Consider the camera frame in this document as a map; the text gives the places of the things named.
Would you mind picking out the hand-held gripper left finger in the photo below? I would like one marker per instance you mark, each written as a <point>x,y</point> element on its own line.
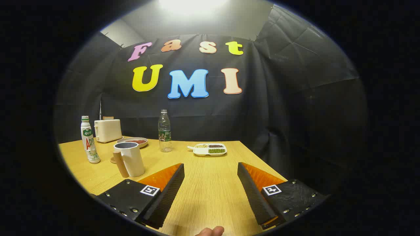
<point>165,196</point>

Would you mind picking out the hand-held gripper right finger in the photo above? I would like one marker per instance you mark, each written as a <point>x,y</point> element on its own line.
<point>254,193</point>

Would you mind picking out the white juice bottle green label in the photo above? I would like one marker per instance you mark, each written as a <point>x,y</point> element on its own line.
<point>89,144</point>

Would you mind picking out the clear plastic water bottle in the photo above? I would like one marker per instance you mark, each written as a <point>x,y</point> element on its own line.
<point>164,134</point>

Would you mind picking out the wooden table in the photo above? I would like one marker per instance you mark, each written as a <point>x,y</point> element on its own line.
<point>210,183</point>

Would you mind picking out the white divided tray with beans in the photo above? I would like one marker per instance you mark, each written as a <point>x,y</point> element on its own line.
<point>210,152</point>

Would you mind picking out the red meat slice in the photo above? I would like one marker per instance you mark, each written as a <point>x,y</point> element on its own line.
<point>137,141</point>

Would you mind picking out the small white plate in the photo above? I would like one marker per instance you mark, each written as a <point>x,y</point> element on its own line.
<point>131,145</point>

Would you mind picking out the black backdrop cloth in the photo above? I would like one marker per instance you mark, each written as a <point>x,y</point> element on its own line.
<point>279,114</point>

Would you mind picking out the cream white toaster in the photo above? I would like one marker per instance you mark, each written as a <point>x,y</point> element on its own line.
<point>108,130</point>

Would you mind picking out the ceiling light panel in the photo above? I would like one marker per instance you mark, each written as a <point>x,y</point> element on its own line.
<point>193,5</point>

